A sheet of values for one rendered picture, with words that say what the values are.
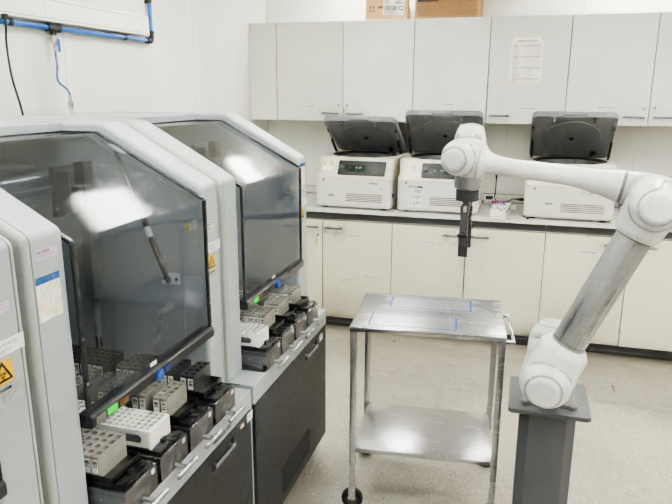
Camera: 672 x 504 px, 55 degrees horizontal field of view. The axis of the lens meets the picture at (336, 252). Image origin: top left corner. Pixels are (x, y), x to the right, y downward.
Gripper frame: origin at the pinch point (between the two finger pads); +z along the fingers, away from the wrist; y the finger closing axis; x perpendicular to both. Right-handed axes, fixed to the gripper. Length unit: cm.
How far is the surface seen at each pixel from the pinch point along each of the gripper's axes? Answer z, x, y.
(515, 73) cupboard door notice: -63, -7, 248
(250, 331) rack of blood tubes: 34, 74, -13
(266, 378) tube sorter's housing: 49, 66, -18
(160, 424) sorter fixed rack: 34, 70, -81
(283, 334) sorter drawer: 39, 67, 1
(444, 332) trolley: 38.0, 7.3, 18.6
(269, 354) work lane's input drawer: 41, 66, -14
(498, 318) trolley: 38, -12, 41
